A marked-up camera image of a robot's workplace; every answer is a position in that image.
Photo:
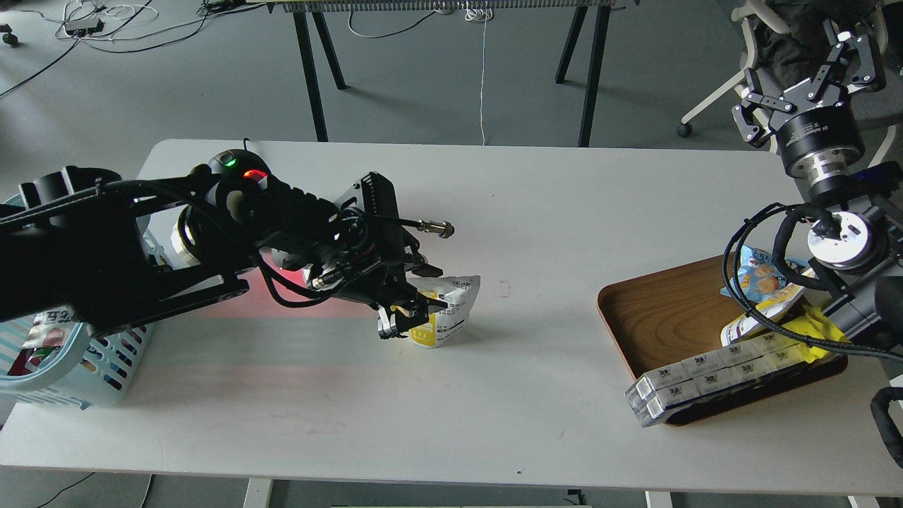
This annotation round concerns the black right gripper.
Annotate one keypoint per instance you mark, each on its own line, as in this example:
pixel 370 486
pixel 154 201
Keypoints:
pixel 817 146

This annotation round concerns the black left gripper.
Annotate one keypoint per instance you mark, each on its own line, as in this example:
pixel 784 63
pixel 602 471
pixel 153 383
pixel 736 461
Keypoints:
pixel 353 272

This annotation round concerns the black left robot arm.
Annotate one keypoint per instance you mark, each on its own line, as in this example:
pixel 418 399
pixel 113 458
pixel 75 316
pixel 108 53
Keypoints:
pixel 211 230

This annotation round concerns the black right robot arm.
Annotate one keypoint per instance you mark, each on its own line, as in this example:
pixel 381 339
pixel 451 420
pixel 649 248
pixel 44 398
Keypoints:
pixel 846 241

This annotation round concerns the blue snack bag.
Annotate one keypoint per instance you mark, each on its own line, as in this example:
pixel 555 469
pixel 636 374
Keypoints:
pixel 759 279

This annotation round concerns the yellow cartoon snack bag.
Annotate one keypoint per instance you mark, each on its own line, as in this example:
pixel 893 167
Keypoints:
pixel 812 322

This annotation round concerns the long clear snack box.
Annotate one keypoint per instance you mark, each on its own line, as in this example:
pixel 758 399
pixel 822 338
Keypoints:
pixel 713 376

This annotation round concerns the light blue plastic basket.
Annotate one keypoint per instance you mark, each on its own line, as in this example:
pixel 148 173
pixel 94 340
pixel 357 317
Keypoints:
pixel 77 367

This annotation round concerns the red white snack bag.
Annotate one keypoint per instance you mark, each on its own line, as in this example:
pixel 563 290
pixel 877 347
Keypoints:
pixel 30 342

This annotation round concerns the black barcode scanner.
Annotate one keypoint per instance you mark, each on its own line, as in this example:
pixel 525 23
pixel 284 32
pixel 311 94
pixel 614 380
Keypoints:
pixel 240 162

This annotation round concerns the black table legs background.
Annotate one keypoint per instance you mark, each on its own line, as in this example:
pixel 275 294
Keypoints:
pixel 421 72

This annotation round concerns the brown wooden tray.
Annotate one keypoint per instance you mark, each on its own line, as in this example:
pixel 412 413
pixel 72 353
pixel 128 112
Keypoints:
pixel 675 314

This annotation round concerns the black camera box left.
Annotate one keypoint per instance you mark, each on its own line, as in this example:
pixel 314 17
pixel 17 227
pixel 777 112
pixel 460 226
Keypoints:
pixel 374 199

